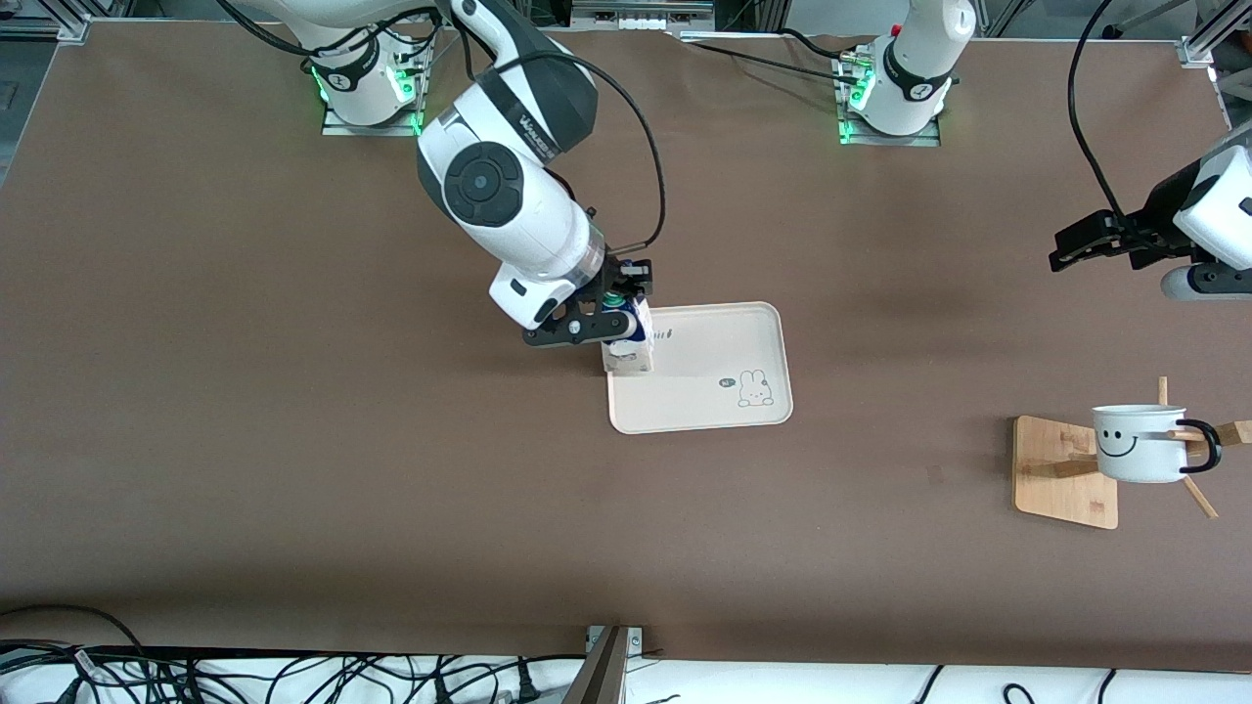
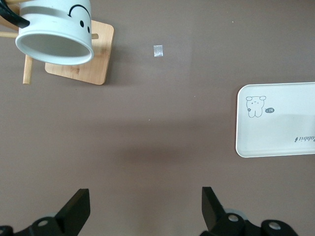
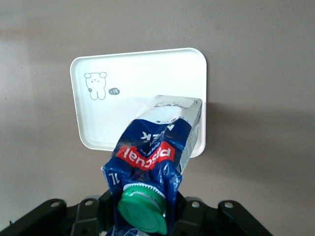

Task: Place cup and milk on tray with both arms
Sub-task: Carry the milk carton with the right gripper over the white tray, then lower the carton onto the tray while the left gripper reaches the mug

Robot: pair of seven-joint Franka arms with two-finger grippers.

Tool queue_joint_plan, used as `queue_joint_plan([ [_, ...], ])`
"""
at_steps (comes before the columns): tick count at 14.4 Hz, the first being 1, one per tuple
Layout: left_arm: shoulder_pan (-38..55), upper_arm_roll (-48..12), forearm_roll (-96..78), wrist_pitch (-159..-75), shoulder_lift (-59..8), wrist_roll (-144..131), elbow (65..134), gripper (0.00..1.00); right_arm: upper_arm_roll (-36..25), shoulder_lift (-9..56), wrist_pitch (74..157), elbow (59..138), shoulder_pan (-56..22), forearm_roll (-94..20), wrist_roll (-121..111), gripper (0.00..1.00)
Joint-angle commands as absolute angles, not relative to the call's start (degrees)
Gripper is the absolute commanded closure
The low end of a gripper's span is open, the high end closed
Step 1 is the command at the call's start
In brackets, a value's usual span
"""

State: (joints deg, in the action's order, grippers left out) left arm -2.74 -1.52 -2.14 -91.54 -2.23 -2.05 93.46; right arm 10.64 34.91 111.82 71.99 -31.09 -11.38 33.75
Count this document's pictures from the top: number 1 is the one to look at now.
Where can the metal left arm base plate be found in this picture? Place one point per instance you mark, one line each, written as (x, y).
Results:
(919, 140)

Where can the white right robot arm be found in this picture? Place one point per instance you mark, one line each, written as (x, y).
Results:
(509, 196)

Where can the aluminium profile bar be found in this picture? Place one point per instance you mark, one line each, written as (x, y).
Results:
(602, 680)

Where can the silver power strip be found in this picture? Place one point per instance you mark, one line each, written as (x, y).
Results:
(641, 20)

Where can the wooden mug stand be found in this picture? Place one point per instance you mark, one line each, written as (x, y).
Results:
(1061, 489)

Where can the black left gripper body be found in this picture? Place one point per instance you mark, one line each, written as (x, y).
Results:
(1146, 232)

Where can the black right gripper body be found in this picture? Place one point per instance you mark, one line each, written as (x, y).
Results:
(616, 273)

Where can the cream rabbit print tray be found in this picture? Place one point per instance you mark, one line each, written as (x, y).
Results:
(704, 391)

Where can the black power plug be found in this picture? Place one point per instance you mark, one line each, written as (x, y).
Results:
(526, 684)

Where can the small metal bracket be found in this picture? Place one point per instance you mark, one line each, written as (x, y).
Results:
(636, 640)

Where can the aluminium frame corner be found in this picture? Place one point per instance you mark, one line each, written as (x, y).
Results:
(68, 24)
(1198, 49)

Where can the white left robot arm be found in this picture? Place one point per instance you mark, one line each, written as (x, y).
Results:
(919, 59)

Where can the blue milk carton green cap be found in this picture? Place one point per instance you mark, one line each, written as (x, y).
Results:
(626, 352)

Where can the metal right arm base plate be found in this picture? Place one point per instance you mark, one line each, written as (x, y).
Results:
(342, 128)

